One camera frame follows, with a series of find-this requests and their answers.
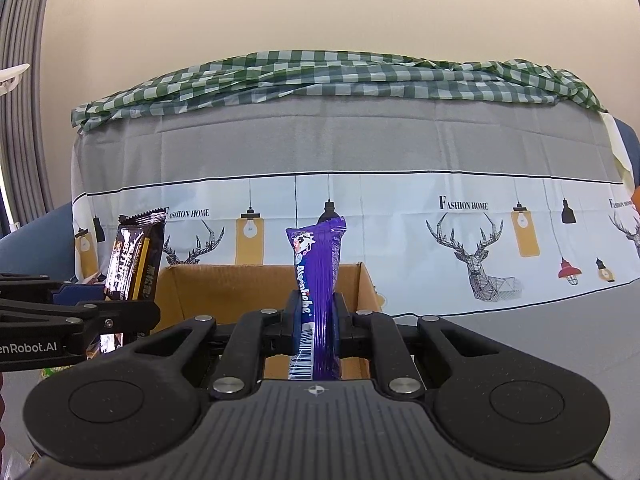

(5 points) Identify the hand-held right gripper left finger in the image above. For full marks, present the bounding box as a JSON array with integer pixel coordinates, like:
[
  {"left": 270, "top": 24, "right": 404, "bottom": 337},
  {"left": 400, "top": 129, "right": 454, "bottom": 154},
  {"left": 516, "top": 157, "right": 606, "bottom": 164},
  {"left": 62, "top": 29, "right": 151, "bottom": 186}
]
[{"left": 127, "top": 290, "right": 303, "bottom": 401}]

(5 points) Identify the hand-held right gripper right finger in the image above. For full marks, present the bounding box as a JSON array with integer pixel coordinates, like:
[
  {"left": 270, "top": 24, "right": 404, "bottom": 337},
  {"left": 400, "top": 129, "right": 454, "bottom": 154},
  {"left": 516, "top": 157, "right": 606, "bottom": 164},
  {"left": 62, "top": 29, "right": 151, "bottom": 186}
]
[{"left": 330, "top": 291, "right": 506, "bottom": 400}]

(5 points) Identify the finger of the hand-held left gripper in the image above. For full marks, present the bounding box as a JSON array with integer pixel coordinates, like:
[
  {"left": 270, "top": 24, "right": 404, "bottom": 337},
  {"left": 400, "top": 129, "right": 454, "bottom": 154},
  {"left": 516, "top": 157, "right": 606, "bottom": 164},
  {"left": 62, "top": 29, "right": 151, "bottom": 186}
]
[
  {"left": 0, "top": 272, "right": 109, "bottom": 307},
  {"left": 0, "top": 298, "right": 162, "bottom": 357}
]

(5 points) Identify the purple candy packet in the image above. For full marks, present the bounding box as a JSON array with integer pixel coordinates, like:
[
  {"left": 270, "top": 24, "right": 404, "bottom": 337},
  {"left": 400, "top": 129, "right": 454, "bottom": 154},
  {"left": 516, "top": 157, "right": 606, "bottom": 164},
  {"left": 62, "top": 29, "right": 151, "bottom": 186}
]
[{"left": 286, "top": 216, "right": 348, "bottom": 381}]

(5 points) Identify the dark brown snack bar packet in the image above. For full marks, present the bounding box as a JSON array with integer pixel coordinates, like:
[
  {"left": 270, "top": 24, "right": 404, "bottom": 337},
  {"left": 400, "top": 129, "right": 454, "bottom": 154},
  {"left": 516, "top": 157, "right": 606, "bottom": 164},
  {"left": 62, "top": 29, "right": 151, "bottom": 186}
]
[{"left": 86, "top": 207, "right": 169, "bottom": 361}]

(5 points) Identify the cardboard box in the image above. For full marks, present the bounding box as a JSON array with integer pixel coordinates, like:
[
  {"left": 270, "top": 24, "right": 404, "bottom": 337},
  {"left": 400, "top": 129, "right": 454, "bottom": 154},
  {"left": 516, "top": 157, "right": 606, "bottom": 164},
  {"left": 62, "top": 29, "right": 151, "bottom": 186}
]
[{"left": 151, "top": 261, "right": 387, "bottom": 382}]

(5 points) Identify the deer printed blanket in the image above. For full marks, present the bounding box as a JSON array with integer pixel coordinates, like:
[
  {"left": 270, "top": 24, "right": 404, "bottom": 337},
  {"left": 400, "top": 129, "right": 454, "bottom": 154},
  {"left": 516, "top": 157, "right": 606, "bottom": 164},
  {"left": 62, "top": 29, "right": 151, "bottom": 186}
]
[{"left": 70, "top": 87, "right": 640, "bottom": 333}]

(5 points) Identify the grey curtain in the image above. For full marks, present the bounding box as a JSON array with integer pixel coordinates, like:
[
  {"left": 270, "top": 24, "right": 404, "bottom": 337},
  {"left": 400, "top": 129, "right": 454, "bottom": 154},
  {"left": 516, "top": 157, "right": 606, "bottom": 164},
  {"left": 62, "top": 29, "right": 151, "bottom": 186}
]
[{"left": 0, "top": 0, "right": 63, "bottom": 226}]

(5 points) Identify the white plastic hanger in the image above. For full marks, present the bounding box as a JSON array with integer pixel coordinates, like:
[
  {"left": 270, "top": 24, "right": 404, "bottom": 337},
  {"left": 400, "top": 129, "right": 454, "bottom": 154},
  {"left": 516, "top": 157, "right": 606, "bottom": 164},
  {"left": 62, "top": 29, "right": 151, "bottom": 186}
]
[{"left": 0, "top": 63, "right": 32, "bottom": 97}]

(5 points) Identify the green checked cloth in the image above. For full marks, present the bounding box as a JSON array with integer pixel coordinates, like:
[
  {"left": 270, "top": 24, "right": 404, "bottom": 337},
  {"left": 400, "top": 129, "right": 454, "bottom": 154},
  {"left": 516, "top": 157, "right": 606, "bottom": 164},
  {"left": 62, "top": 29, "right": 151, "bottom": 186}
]
[{"left": 70, "top": 50, "right": 608, "bottom": 135}]

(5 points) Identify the pale yellow cloth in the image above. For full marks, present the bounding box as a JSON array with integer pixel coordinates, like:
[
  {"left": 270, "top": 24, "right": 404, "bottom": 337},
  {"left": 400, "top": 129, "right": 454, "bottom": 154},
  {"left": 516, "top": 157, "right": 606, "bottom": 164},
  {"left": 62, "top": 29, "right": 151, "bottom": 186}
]
[{"left": 599, "top": 111, "right": 635, "bottom": 187}]

